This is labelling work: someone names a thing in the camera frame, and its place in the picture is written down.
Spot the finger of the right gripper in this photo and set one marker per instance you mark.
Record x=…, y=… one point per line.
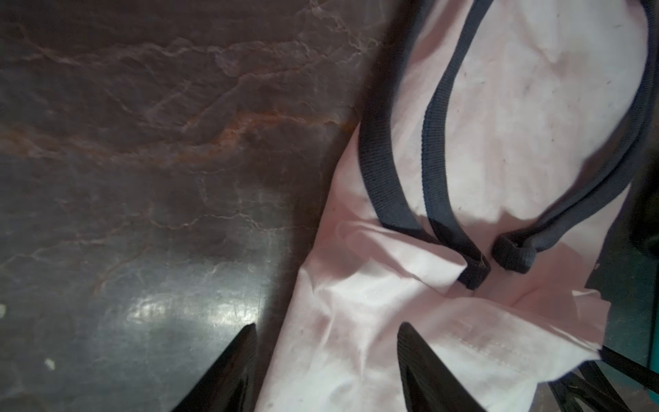
x=593, y=388

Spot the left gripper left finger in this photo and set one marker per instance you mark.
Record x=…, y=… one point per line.
x=228, y=385

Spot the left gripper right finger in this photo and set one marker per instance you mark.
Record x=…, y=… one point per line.
x=428, y=385

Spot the white tank top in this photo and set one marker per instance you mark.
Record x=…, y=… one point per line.
x=469, y=206

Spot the teal plastic basket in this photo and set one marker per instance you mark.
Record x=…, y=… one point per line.
x=626, y=278

